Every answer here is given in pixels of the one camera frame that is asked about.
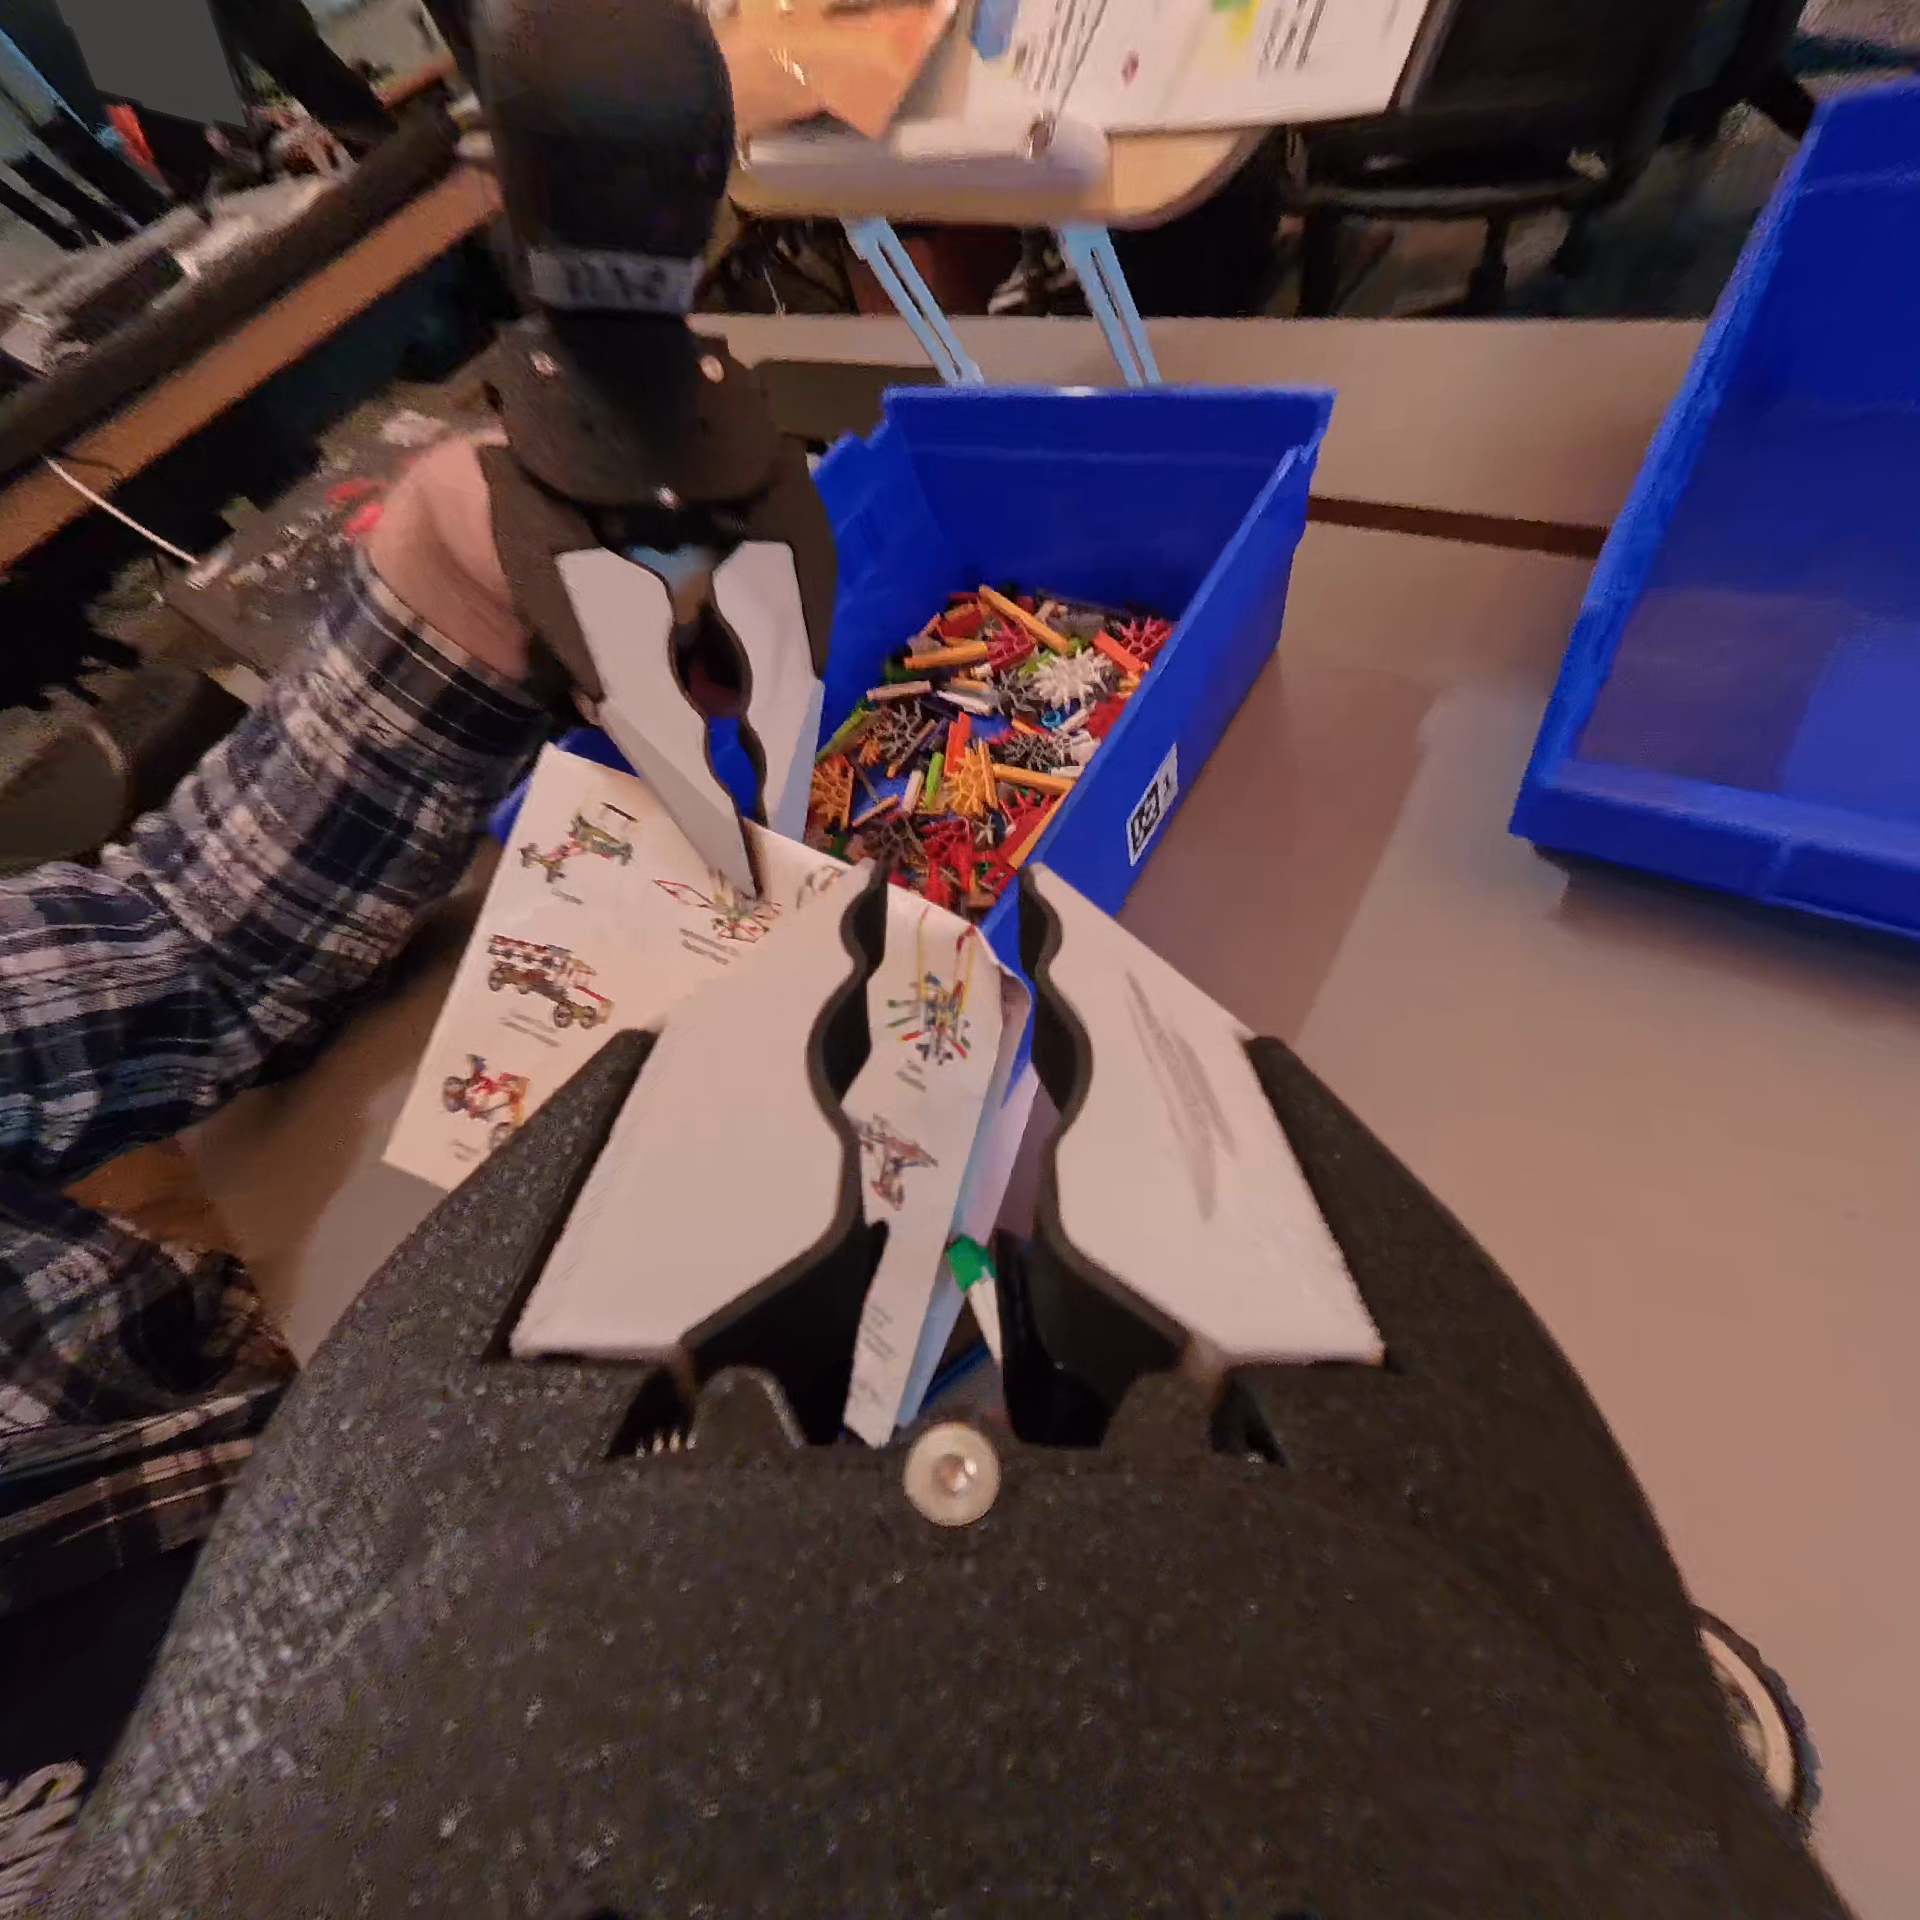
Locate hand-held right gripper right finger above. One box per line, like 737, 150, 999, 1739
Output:
1016, 863, 1386, 1373

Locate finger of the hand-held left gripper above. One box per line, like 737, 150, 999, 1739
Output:
712, 537, 830, 846
550, 549, 761, 902

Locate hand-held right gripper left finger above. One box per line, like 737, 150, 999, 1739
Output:
507, 859, 888, 1368

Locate illustrated toy instruction sheet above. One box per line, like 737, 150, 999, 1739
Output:
381, 742, 1040, 1450

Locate person's left forearm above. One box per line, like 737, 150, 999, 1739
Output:
0, 551, 559, 1190

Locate person's left hand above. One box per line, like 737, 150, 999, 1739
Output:
351, 438, 537, 681

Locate pile of colourful construction toy pieces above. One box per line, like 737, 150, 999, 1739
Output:
803, 582, 1181, 915

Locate cluttered wooden desk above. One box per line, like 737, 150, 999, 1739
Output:
0, 150, 505, 575

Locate blue plastic bin with label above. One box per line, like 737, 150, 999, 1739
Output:
486, 382, 1336, 1087

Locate person's plaid shirt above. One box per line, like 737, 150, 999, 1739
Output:
0, 1183, 302, 1608

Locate printed paper sheets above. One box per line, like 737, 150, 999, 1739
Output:
1001, 0, 1434, 136

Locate empty blue plastic bin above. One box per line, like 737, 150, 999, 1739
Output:
1506, 74, 1920, 943

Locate person's black printed t-shirt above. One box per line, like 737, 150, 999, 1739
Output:
0, 1545, 202, 1920

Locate white cable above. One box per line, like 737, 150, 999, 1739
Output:
40, 455, 200, 569

